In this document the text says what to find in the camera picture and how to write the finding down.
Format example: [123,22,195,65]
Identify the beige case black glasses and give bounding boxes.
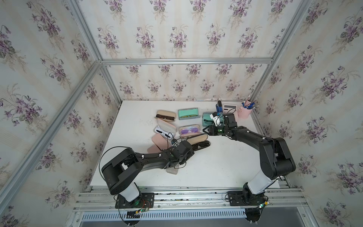
[186,133,208,146]

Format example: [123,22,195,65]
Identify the grey case red sunglasses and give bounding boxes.
[166,167,178,175]

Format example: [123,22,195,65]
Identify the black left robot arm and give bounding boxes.
[98,141,194,203]

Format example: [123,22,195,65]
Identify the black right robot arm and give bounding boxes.
[203,113,296,199]

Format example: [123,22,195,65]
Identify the plaid case purple glasses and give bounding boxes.
[179,124,201,138]

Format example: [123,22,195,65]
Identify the teal case black glasses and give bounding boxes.
[202,112,215,127]

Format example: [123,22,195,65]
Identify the purple pink glasses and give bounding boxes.
[179,127,200,135]

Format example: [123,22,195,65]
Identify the pink case white sunglasses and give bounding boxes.
[156,119,177,140]

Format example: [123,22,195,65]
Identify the beige case brown glasses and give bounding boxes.
[155,110,177,122]

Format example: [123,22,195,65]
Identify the grey teal-lined glasses case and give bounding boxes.
[178,108,200,120]

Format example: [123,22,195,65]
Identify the brown tortoise glasses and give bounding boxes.
[155,114,175,122]

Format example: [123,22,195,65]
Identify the pink calculator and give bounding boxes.
[222,104,237,114]

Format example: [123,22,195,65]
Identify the pink pen cup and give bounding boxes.
[237,107,253,119]

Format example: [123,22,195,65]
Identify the blue black stapler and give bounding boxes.
[216,100,223,113]

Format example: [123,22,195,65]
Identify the black sunglasses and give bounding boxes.
[192,141,211,151]

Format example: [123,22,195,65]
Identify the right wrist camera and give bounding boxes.
[210,112,224,127]

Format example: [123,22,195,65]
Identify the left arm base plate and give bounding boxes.
[115,193,155,210]

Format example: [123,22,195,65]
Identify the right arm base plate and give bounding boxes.
[225,190,268,208]

